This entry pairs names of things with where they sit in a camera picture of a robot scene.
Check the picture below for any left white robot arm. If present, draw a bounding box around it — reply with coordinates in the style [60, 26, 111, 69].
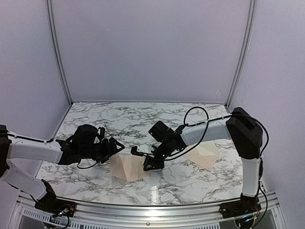
[0, 125, 124, 212]

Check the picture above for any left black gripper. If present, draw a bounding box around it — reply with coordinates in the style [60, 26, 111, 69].
[80, 137, 125, 164]

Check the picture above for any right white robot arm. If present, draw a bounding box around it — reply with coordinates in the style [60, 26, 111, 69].
[143, 107, 263, 214]

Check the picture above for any right aluminium corner post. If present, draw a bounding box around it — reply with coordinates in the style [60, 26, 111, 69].
[225, 0, 257, 110]

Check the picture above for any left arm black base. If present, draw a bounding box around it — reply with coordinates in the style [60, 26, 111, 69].
[32, 179, 76, 217]

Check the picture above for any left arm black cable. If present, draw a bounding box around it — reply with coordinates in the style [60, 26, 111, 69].
[46, 138, 101, 170]

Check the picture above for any curved aluminium front rail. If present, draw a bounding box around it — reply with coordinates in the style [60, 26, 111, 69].
[9, 192, 286, 229]

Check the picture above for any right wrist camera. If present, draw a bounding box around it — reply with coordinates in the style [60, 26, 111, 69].
[131, 145, 153, 156]

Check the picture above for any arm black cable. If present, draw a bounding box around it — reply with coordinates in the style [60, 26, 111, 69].
[164, 106, 270, 191]
[46, 138, 101, 170]

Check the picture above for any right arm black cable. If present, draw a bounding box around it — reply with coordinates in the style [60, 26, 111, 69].
[164, 106, 270, 191]

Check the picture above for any cream envelope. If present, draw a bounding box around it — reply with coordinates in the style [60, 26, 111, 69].
[183, 141, 220, 171]

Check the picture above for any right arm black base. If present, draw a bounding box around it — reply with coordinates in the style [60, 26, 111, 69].
[219, 194, 262, 219]

